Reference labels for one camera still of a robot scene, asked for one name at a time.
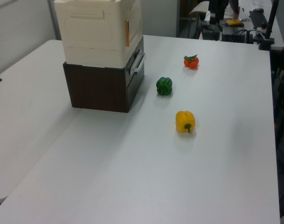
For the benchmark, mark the cream cabinet door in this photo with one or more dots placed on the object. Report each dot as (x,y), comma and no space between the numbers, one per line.
(135,25)

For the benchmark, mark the cream plastic cabinet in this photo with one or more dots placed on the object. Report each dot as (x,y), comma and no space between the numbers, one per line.
(92,30)

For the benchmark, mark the green bell pepper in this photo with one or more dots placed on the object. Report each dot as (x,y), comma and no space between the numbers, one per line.
(164,86)

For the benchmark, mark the yellow bell pepper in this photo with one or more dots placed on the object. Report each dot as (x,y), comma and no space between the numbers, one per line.
(184,120)

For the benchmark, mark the dark brown drawer box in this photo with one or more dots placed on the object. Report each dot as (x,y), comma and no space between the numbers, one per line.
(97,88)

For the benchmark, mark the orange fruit cluster with leaves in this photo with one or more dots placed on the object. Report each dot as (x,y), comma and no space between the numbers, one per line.
(191,62)

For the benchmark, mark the dark green equipment box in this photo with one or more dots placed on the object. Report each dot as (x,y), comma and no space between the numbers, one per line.
(210,31)

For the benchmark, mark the white chair back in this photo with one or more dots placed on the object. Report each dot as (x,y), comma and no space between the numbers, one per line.
(198,9)

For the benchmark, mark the black equipment box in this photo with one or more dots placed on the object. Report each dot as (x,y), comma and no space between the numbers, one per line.
(235,35)

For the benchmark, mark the yellow sponge block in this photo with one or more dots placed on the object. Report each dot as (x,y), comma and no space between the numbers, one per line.
(233,22)

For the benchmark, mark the person arm dark sleeve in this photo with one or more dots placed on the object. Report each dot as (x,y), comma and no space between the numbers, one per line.
(234,7)

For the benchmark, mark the black pole clamp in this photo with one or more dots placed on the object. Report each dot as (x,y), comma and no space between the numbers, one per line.
(266,44)

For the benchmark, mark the black keyboard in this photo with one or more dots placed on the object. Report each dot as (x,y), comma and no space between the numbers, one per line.
(258,19)

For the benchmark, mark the black computer mouse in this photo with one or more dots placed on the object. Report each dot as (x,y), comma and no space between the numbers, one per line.
(258,10)

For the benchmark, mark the black pole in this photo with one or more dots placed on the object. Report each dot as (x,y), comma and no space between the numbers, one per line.
(272,18)

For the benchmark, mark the grey partition post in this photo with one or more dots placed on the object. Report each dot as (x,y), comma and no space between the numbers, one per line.
(53,18)

